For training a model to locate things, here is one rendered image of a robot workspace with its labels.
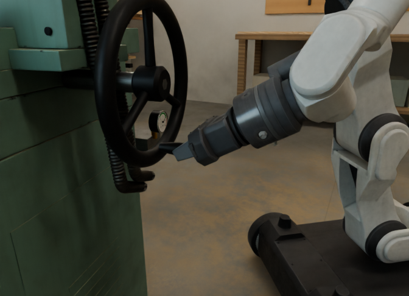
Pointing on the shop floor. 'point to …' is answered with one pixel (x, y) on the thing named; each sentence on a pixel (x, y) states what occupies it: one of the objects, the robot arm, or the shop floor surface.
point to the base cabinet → (69, 221)
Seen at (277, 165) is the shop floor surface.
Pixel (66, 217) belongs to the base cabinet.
